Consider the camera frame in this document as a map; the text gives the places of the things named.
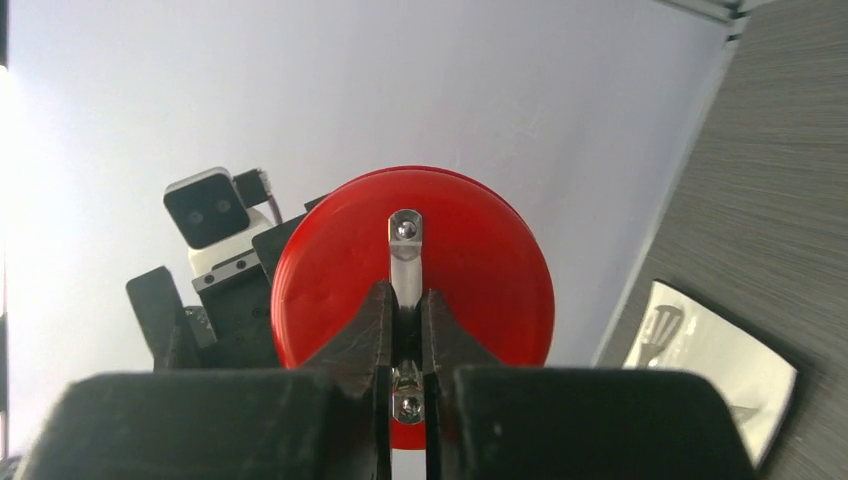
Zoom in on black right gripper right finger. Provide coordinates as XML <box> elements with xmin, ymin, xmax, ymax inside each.
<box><xmin>420</xmin><ymin>291</ymin><xmax>756</xmax><ymax>479</ymax></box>

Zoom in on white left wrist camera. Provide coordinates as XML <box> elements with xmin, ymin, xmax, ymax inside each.
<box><xmin>163</xmin><ymin>167</ymin><xmax>280</xmax><ymax>277</ymax></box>

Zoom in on red round lid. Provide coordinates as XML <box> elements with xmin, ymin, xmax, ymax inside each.
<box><xmin>270</xmin><ymin>164</ymin><xmax>556</xmax><ymax>452</ymax></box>

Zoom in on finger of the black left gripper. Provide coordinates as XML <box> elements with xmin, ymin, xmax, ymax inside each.
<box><xmin>126</xmin><ymin>266</ymin><xmax>202</xmax><ymax>370</ymax></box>

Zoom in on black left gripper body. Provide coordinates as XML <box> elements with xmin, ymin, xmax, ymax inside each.
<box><xmin>187</xmin><ymin>213</ymin><xmax>307</xmax><ymax>369</ymax></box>

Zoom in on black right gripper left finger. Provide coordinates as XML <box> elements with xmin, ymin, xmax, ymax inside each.
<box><xmin>16</xmin><ymin>281</ymin><xmax>395</xmax><ymax>479</ymax></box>

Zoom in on white square plate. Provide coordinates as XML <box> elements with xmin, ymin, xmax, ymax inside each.
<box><xmin>623</xmin><ymin>280</ymin><xmax>798</xmax><ymax>467</ymax></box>

